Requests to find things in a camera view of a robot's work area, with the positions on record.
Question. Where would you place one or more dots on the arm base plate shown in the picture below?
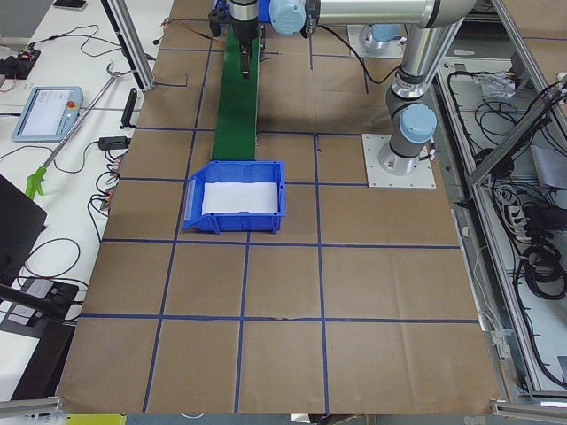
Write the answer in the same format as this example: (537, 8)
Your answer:
(353, 33)
(386, 170)

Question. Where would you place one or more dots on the black power adapter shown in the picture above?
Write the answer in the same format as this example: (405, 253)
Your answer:
(108, 143)

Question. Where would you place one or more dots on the green handled reacher stick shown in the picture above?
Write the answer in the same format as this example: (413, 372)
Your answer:
(34, 181)

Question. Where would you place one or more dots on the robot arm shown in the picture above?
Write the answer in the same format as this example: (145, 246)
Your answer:
(380, 41)
(432, 26)

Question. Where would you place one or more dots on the blue source bin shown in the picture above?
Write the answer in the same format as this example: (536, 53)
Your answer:
(234, 171)

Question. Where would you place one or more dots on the green conveyor belt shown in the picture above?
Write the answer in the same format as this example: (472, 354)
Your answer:
(236, 125)

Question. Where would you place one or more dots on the aluminium profile post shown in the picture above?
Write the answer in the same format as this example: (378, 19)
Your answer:
(123, 26)

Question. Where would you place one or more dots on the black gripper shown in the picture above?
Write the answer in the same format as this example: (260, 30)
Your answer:
(243, 30)

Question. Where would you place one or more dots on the white foam pad source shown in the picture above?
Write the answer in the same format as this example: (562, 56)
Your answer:
(239, 197)

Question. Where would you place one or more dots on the blue destination bin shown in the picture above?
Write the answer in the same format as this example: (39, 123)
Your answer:
(263, 15)

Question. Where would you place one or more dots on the teach pendant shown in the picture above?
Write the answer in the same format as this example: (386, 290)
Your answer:
(48, 115)

